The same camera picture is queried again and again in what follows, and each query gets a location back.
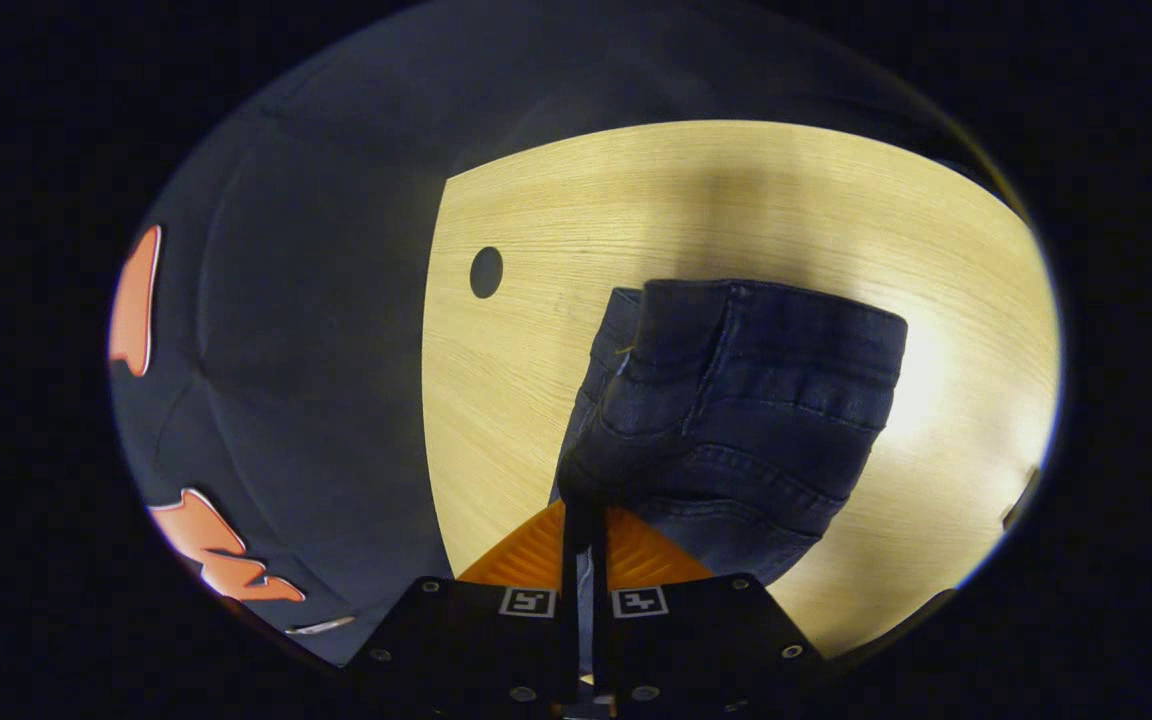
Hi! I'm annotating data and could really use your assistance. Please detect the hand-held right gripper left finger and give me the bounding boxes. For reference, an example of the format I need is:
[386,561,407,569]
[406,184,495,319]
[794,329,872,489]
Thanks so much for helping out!
[341,500,582,720]

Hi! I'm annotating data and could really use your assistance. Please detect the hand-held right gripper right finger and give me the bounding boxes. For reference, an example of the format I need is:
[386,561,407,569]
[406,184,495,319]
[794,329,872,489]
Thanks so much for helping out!
[591,504,829,720]

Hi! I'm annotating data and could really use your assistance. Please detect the dark blue jeans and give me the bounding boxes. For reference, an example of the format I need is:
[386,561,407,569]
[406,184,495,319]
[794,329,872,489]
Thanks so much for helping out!
[548,278,909,683]

